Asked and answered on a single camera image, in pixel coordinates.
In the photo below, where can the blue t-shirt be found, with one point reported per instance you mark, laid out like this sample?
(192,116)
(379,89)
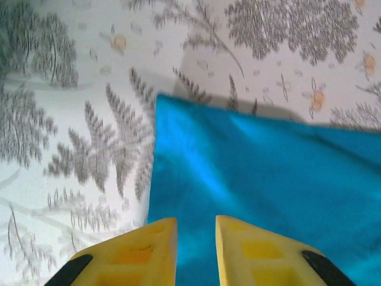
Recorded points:
(268,178)

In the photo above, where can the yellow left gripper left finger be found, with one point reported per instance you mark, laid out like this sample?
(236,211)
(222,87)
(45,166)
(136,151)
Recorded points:
(134,259)

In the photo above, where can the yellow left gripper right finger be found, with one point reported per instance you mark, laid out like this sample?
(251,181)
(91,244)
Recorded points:
(253,259)

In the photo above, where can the floral tablecloth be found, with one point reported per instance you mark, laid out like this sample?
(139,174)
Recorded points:
(89,89)

